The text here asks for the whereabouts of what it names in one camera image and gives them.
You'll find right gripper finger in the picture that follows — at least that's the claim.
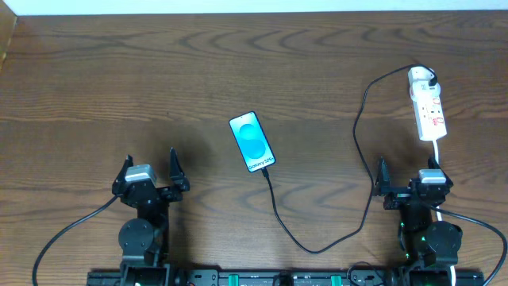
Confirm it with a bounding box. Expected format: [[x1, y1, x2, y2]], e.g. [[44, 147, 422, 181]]
[[428, 157, 452, 187], [375, 157, 391, 195]]

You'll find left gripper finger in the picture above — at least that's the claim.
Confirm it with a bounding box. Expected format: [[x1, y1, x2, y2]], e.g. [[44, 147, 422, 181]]
[[169, 147, 190, 191], [112, 155, 133, 195]]

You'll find black USB charging cable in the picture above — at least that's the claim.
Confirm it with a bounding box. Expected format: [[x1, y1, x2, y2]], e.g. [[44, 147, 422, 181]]
[[260, 63, 439, 255]]

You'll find blue Galaxy smartphone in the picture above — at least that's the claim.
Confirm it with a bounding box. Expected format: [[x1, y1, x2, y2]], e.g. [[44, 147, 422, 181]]
[[229, 111, 276, 172]]

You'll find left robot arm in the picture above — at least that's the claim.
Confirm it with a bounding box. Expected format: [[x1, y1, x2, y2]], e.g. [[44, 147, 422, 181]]
[[112, 149, 191, 285]]

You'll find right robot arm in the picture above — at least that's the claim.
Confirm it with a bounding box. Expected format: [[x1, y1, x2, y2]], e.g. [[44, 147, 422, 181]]
[[375, 157, 463, 285]]

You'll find white USB charger plug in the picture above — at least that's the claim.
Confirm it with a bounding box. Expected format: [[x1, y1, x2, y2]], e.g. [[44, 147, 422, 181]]
[[410, 79, 441, 102]]

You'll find white power strip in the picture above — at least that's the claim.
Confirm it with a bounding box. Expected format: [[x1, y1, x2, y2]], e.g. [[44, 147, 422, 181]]
[[408, 66, 447, 141]]

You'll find white power strip cord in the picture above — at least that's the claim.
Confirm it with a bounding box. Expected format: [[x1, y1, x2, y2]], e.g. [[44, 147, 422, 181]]
[[431, 138, 457, 286]]

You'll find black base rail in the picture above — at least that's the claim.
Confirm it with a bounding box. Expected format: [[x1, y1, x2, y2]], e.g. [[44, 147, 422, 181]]
[[86, 269, 486, 286]]

